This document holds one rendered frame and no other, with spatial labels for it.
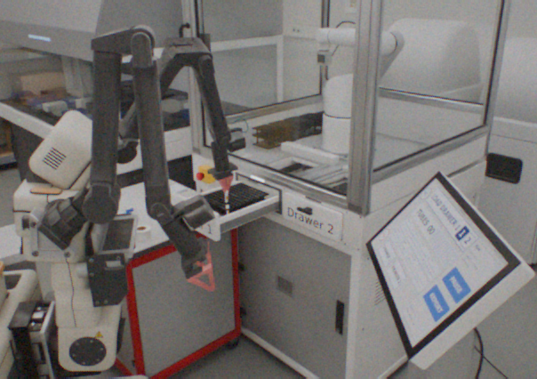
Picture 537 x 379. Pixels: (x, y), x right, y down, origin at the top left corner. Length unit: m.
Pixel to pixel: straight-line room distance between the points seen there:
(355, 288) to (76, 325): 0.99
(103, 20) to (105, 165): 1.44
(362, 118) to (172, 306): 1.14
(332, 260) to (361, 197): 0.33
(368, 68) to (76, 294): 1.11
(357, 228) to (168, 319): 0.93
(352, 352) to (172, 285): 0.78
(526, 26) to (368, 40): 3.35
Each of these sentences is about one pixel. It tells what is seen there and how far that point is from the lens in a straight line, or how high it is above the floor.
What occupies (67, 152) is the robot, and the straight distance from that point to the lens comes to 1.37.
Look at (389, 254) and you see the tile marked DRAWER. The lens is 1.47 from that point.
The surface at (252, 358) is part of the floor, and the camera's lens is 2.65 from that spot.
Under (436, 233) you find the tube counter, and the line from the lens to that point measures 1.37.
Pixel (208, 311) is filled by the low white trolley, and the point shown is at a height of 0.31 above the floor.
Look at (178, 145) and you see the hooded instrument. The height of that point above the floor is 0.88.
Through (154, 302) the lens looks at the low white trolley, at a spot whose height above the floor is 0.49.
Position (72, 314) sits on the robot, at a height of 0.86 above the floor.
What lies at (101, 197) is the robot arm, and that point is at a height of 1.26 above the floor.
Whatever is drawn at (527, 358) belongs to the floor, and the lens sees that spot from 2.91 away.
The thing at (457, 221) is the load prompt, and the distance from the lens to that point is 1.34.
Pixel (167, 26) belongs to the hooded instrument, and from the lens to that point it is 2.75.
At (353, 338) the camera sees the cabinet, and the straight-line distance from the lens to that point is 2.12.
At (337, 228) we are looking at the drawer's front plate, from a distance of 1.90.
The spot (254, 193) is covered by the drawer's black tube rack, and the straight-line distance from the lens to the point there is 2.12.
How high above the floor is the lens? 1.72
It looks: 22 degrees down
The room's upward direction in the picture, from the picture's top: 1 degrees counter-clockwise
